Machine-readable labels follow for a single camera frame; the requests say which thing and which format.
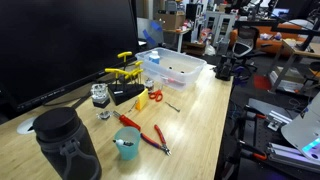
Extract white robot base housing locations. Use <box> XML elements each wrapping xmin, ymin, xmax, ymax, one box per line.
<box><xmin>280</xmin><ymin>91</ymin><xmax>320</xmax><ymax>164</ymax></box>

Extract clear plastic storage container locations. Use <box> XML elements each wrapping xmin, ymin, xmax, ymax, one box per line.
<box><xmin>134</xmin><ymin>47</ymin><xmax>208</xmax><ymax>93</ymax></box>

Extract small silver metal cylinder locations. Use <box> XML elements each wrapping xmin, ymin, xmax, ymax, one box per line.
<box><xmin>144</xmin><ymin>78</ymin><xmax>156</xmax><ymax>93</ymax></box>

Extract yellow plastic block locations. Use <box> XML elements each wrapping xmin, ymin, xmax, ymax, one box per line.
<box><xmin>134</xmin><ymin>88</ymin><xmax>149</xmax><ymax>111</ymax></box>

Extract thin silver allen wrench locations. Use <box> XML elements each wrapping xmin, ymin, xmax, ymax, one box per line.
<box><xmin>127</xmin><ymin>99</ymin><xmax>138</xmax><ymax>113</ymax></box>

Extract black hex key stand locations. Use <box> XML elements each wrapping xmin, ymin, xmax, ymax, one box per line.
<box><xmin>107</xmin><ymin>83</ymin><xmax>146</xmax><ymax>107</ymax></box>

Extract clear panel with blue tape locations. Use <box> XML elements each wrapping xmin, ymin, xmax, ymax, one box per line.
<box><xmin>137</xmin><ymin>17</ymin><xmax>165</xmax><ymax>48</ymax></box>

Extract small silver metal nut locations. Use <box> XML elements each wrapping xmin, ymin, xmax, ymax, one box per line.
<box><xmin>96</xmin><ymin>110</ymin><xmax>112</xmax><ymax>121</ymax></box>

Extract black white marker pen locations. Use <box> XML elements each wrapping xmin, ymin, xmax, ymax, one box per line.
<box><xmin>112</xmin><ymin>138</ymin><xmax>135</xmax><ymax>148</ymax></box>

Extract black clamp device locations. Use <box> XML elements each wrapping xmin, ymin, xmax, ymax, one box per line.
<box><xmin>213</xmin><ymin>53</ymin><xmax>238</xmax><ymax>82</ymax></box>

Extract teal plastic cup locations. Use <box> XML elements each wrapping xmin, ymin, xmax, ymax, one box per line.
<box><xmin>113</xmin><ymin>126</ymin><xmax>142</xmax><ymax>161</ymax></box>

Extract brown cardboard box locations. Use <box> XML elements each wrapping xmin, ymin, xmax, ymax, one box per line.
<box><xmin>153</xmin><ymin>12</ymin><xmax>186</xmax><ymax>32</ymax></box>

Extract grey mesh office chair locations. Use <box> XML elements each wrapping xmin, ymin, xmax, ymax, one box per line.
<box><xmin>231</xmin><ymin>26</ymin><xmax>265</xmax><ymax>60</ymax></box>

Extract large black monitor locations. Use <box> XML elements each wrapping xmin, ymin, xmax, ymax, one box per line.
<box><xmin>0</xmin><ymin>0</ymin><xmax>141</xmax><ymax>113</ymax></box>

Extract black insulated water bottle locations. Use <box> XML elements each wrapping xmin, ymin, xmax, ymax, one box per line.
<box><xmin>32</xmin><ymin>106</ymin><xmax>103</xmax><ymax>180</ymax></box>

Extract orange sofa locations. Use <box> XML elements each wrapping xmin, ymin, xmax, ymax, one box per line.
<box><xmin>229</xmin><ymin>24</ymin><xmax>320</xmax><ymax>56</ymax></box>

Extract wooden side table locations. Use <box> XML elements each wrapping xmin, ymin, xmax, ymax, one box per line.
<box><xmin>269</xmin><ymin>38</ymin><xmax>320</xmax><ymax>94</ymax></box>

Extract orange handled scissors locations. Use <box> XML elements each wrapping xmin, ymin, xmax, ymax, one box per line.
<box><xmin>148</xmin><ymin>84</ymin><xmax>164</xmax><ymax>103</ymax></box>

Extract red handled screwdriver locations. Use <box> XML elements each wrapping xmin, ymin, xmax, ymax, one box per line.
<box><xmin>112</xmin><ymin>110</ymin><xmax>142</xmax><ymax>132</ymax></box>

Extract red handled pliers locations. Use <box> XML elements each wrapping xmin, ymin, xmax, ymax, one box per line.
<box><xmin>139</xmin><ymin>124</ymin><xmax>173</xmax><ymax>157</ymax></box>

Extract black monitor cable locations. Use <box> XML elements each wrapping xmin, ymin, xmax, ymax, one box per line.
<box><xmin>41</xmin><ymin>92</ymin><xmax>93</xmax><ymax>108</ymax></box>

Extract silver aluminium extrusion rail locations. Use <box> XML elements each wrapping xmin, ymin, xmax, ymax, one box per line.
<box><xmin>266</xmin><ymin>141</ymin><xmax>320</xmax><ymax>174</ymax></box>

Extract white round cable grommet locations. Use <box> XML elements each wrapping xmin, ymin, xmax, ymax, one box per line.
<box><xmin>16</xmin><ymin>116</ymin><xmax>38</xmax><ymax>136</ymax></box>

